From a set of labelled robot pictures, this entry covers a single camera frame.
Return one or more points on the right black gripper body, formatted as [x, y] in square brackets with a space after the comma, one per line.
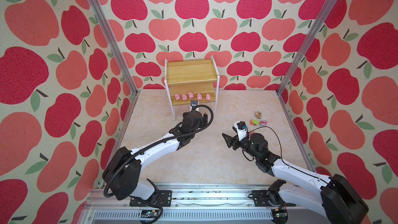
[245, 144]

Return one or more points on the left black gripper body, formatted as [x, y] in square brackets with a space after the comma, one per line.
[202, 122]

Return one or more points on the green orange toy truck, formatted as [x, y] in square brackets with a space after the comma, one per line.
[254, 122]

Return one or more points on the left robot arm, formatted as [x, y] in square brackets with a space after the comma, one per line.
[123, 173]

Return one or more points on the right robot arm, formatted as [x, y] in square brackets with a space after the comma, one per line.
[330, 196]

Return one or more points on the two-tier wooden shelf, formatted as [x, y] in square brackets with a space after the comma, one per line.
[196, 76]

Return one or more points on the pink green toy car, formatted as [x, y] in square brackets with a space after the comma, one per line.
[263, 123]

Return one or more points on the brown toy block car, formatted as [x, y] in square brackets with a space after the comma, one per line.
[258, 115]

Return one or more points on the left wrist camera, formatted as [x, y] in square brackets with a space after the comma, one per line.
[193, 104]

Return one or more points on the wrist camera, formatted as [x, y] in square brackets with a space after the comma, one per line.
[241, 130]
[193, 104]

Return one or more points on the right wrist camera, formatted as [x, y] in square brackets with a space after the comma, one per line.
[241, 130]

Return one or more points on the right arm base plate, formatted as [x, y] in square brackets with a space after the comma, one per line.
[262, 198]

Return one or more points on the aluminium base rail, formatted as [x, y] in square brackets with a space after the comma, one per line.
[196, 204]

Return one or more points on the left aluminium frame post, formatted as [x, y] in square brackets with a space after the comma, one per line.
[113, 45]

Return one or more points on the aluminium frame post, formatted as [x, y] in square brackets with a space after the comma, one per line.
[113, 45]
[315, 28]

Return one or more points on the right aluminium frame post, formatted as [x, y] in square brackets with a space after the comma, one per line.
[315, 28]

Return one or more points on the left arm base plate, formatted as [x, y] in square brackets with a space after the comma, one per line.
[159, 198]

